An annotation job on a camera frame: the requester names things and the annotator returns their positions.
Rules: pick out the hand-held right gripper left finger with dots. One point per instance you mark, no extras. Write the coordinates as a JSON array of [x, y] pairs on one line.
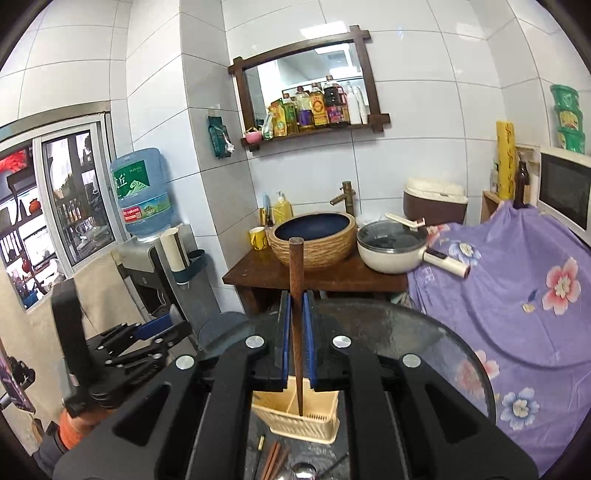
[[286, 332]]

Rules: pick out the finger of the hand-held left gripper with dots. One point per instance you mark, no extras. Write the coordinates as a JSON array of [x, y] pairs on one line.
[[178, 328], [154, 326]]

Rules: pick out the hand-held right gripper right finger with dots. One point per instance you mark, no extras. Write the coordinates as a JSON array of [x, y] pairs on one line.
[[308, 337]]

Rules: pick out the cream plastic utensil holder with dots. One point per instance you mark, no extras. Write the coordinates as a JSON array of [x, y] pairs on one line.
[[277, 415]]

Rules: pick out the metal spoon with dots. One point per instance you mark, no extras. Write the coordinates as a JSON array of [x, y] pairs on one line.
[[303, 471]]

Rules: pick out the person's left forearm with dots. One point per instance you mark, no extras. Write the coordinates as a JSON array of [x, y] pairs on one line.
[[78, 429]]

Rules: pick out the grey water dispenser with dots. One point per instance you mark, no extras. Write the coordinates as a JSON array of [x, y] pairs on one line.
[[147, 286]]

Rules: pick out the teal cup holder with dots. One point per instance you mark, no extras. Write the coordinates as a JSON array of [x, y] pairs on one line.
[[196, 267]]

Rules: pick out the paper cup stack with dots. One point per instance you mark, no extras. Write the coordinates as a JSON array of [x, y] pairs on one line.
[[173, 249]]

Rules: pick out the dark tripod device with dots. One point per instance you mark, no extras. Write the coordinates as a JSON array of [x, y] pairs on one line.
[[18, 383]]

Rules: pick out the woven pattern sink basin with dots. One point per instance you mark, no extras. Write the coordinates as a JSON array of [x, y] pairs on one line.
[[318, 251]]

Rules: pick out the yellow mug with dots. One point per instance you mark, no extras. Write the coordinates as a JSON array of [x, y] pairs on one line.
[[257, 239]]

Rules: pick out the white pan with glass lid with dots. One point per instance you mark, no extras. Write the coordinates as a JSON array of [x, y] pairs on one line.
[[388, 261]]

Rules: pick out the yellow soap pump bottle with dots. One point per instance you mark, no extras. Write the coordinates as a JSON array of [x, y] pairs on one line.
[[282, 212]]

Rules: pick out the thin black chopstick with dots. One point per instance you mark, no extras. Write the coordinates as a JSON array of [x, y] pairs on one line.
[[334, 465]]

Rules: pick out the blue water jug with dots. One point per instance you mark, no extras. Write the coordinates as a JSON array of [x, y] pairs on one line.
[[141, 194]]

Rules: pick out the aluminium framed window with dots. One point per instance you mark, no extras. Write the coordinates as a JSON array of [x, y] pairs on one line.
[[38, 194]]

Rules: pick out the bronze faucet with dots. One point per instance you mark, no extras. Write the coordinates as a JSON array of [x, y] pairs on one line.
[[347, 196]]

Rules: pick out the white rice paddle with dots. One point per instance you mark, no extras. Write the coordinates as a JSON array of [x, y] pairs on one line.
[[406, 220]]

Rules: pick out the brown and white rice cooker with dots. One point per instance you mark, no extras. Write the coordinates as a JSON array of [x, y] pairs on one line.
[[434, 203]]

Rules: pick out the green packet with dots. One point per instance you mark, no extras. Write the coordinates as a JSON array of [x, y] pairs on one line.
[[218, 136]]

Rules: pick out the pink bowl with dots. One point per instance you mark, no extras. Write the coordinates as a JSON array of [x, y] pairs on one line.
[[253, 137]]

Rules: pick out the purple floral cloth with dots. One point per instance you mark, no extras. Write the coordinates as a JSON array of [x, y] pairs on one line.
[[517, 332]]

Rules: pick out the yellow refill pouch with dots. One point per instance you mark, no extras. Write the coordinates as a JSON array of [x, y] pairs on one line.
[[276, 120]]

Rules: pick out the green label oil bottle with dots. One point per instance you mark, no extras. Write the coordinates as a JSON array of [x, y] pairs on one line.
[[289, 117]]

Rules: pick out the light wooden shelf box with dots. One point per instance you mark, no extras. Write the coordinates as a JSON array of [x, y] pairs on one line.
[[488, 207]]

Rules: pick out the clear oil bottle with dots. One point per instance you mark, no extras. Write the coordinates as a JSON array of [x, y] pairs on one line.
[[303, 110]]

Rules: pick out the golden label oil bottle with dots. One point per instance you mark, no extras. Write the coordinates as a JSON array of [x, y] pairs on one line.
[[318, 108]]

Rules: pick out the dark soy sauce bottle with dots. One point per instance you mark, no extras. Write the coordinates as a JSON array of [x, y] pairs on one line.
[[335, 104]]

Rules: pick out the white bottle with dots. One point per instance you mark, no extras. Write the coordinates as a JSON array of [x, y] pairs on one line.
[[358, 106]]

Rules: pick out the small clear bottle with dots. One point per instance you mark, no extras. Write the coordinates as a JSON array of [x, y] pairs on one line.
[[494, 180]]

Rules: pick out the brown glass bottle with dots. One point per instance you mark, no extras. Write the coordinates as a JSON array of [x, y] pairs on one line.
[[521, 184]]

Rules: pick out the dark wooden framed shelf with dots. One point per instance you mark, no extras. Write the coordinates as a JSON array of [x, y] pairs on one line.
[[376, 83]]

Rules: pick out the yellow roll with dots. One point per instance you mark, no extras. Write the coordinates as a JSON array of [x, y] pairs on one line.
[[506, 161]]

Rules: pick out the white microwave oven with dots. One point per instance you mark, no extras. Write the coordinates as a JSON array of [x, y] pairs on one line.
[[563, 189]]

